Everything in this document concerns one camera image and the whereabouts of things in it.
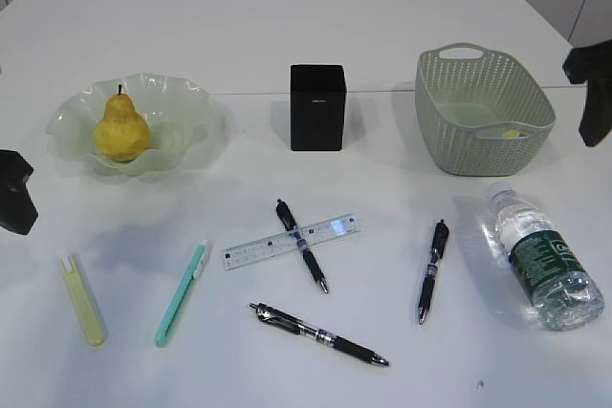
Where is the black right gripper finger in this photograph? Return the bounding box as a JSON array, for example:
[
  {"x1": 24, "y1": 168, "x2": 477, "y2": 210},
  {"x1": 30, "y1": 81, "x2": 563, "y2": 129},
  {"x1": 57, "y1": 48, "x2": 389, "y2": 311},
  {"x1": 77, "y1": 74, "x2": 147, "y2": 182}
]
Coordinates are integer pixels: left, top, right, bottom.
[{"x1": 562, "y1": 40, "x2": 611, "y2": 147}]

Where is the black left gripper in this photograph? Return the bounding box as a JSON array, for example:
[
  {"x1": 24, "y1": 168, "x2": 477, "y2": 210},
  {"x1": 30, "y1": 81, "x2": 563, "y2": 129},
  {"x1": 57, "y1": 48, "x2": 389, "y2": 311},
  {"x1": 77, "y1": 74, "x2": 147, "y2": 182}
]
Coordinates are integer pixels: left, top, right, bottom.
[{"x1": 0, "y1": 149, "x2": 38, "y2": 235}]

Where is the yellow waste paper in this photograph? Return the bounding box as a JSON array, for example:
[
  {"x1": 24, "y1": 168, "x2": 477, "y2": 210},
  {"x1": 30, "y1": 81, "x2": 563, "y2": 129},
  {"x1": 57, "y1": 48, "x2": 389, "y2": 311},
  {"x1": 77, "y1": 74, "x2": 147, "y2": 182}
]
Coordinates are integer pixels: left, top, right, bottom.
[{"x1": 500, "y1": 128, "x2": 529, "y2": 140}]

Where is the yellow pear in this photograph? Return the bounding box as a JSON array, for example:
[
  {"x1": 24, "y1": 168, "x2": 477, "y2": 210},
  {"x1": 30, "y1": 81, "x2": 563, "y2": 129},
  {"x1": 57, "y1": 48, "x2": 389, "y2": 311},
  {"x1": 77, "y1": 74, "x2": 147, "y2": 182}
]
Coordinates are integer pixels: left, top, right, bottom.
[{"x1": 94, "y1": 84, "x2": 151, "y2": 162}]

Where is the clear water bottle green label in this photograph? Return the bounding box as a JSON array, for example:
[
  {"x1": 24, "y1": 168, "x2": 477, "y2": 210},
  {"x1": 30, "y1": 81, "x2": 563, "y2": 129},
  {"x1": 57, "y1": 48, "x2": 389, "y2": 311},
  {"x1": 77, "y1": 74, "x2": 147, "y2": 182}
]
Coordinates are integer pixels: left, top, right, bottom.
[{"x1": 487, "y1": 182, "x2": 605, "y2": 332}]

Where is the green woven plastic basket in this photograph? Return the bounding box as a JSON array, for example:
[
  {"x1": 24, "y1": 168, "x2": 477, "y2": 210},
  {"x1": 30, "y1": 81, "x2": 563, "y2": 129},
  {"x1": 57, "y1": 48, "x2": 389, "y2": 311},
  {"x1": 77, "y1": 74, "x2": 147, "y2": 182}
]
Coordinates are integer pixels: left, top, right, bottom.
[{"x1": 415, "y1": 43, "x2": 557, "y2": 177}]

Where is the green wavy glass plate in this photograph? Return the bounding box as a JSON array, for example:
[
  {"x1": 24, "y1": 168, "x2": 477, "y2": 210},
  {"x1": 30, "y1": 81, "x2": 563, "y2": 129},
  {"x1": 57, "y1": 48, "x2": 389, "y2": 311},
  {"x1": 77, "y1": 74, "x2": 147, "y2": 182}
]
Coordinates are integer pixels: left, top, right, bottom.
[{"x1": 46, "y1": 73, "x2": 216, "y2": 176}]

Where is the dark blue pen at right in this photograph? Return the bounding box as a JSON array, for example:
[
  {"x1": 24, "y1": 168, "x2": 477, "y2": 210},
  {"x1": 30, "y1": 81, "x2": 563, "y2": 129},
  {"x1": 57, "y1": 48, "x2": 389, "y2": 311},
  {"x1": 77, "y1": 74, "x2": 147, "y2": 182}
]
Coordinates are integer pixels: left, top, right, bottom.
[{"x1": 417, "y1": 219, "x2": 449, "y2": 325}]

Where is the transparent plastic ruler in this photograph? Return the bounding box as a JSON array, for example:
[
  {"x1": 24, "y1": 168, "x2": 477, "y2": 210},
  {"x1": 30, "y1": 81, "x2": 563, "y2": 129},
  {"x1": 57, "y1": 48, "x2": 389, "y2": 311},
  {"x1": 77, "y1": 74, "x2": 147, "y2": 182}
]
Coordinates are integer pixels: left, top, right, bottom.
[{"x1": 221, "y1": 214, "x2": 361, "y2": 270}]

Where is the black pen on ruler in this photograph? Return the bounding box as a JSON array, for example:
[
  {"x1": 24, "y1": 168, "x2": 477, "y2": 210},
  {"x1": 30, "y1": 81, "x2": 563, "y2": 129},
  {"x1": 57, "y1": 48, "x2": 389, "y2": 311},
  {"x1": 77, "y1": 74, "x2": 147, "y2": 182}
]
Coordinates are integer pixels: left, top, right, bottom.
[{"x1": 275, "y1": 199, "x2": 329, "y2": 293}]

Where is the black pen at front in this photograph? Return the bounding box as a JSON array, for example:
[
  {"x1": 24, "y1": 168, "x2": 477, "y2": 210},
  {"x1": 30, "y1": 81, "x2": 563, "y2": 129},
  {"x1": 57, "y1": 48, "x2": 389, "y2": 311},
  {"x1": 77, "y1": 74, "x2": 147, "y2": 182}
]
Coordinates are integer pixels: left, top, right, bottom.
[{"x1": 249, "y1": 303, "x2": 390, "y2": 367}]

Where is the black square pen holder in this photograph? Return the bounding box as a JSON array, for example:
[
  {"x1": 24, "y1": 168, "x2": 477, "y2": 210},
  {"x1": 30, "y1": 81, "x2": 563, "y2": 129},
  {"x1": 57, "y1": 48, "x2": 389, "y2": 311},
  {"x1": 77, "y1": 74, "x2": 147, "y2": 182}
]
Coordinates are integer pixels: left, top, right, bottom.
[{"x1": 290, "y1": 64, "x2": 347, "y2": 151}]

